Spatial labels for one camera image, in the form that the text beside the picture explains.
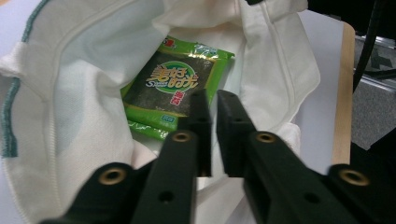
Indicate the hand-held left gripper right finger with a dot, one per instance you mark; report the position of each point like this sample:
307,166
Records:
274,174

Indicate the patterned canvas tote bag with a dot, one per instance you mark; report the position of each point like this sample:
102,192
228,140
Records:
77,124

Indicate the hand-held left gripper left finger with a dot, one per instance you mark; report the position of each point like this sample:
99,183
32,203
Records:
174,174

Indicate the green seaweed snack packet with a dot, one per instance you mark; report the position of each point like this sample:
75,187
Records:
149,130
149,93

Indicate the aluminium rail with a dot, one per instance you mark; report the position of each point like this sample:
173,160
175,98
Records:
383,84

